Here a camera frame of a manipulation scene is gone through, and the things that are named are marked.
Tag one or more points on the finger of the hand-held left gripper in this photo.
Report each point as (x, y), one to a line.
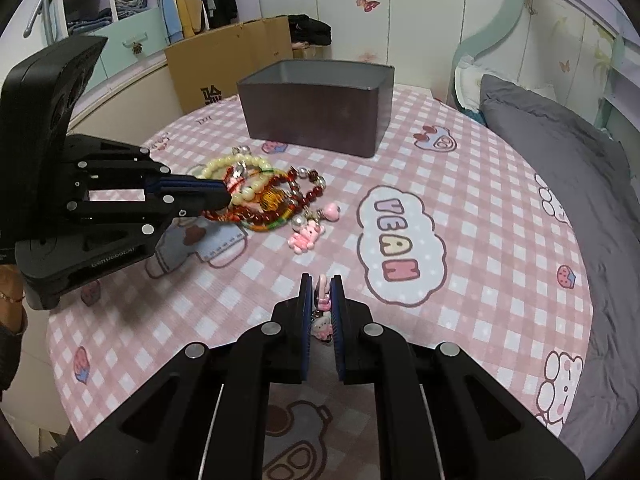
(200, 185)
(200, 205)

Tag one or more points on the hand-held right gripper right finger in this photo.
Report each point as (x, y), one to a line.
(338, 325)

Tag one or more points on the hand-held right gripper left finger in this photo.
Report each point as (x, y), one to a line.
(305, 320)

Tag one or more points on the small silver charm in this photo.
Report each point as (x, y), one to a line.
(241, 150)

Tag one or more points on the amber bead charm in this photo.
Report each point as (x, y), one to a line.
(273, 199)

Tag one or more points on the pink heart charm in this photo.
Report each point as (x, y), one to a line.
(331, 211)

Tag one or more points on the grey rectangular box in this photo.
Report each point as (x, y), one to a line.
(310, 110)

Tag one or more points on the person's left forearm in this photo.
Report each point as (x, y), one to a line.
(10, 282)

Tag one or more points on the pink checked tablecloth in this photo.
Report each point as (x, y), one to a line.
(450, 310)

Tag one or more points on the large cardboard box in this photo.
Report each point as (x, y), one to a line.
(215, 60)

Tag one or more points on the folded blue jeans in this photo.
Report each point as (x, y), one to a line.
(90, 22)

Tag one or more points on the pine cone ornament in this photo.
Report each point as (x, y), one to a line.
(136, 49)

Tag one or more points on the grey metal handrail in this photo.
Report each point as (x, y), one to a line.
(37, 7)

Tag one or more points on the teal drawer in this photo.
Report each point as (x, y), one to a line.
(125, 30)

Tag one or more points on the light blue hanging garment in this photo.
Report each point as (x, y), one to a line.
(171, 5)

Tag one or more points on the folded grey clothes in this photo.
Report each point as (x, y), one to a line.
(131, 2)

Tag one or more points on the black clothes pile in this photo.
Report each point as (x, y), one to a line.
(311, 30)

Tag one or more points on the pink butterfly sticker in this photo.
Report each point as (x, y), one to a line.
(367, 1)

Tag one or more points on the grey duvet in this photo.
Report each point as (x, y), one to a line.
(550, 150)

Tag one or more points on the white pillow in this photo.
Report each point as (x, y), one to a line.
(470, 80)

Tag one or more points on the teal bunk bed frame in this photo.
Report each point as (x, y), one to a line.
(500, 20)

